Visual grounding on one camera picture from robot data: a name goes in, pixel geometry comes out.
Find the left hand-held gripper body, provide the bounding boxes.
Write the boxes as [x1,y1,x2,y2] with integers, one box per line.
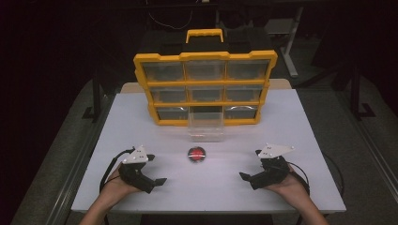
[117,144,155,194]

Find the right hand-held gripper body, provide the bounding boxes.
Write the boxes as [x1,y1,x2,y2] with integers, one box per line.
[250,142,296,190]

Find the red and black round object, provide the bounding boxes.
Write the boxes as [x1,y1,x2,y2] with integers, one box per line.
[187,145,207,164]

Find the clear plastic drawer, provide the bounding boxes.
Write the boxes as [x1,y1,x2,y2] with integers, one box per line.
[187,106,225,143]

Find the yellow and black drawer organizer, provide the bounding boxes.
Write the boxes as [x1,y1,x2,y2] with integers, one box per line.
[133,28,279,128]

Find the person's left hand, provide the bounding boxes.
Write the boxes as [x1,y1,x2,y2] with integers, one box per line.
[102,164,142,202]

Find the person's right hand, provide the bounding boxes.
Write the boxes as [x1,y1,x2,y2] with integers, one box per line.
[266,165,310,206]

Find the black metal stand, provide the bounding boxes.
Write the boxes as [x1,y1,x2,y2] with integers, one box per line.
[349,60,377,122]
[82,73,105,120]

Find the set of closed clear drawers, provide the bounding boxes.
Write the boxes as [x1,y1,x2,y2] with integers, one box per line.
[142,59,270,121]

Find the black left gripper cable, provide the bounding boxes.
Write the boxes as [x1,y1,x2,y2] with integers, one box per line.
[99,147,136,193]

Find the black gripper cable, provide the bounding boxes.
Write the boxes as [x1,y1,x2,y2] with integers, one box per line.
[286,153,345,199]
[99,147,136,193]

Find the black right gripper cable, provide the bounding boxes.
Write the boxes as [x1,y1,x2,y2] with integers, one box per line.
[286,153,345,199]

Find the metal floor rail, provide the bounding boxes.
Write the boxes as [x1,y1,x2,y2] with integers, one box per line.
[46,99,109,225]
[339,92,398,196]

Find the white metal desk frame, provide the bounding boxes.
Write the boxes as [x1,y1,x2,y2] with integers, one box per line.
[264,6,305,79]

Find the thin white cable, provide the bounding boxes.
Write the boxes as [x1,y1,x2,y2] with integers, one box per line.
[147,8,193,31]

